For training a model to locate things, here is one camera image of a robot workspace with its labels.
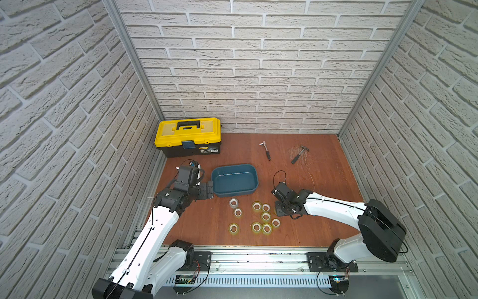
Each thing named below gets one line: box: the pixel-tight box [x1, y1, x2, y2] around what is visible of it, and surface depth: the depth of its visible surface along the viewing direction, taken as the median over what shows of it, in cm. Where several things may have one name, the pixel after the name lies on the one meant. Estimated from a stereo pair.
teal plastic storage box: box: [210, 163, 259, 198], surface depth 101 cm
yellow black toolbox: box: [154, 117, 222, 158], surface depth 100 cm
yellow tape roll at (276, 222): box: [271, 218, 281, 228], surface depth 85 cm
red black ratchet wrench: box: [258, 140, 272, 161], surface depth 112 cm
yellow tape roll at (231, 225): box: [227, 222, 240, 236], surface depth 83 cm
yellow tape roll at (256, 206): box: [251, 200, 263, 213], surface depth 89 cm
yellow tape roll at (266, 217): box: [261, 211, 272, 223], surface depth 87 cm
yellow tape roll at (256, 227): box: [251, 221, 263, 234], surface depth 84 cm
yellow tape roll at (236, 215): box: [232, 208, 243, 219], surface depth 87 cm
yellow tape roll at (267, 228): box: [262, 223, 272, 236], surface depth 83 cm
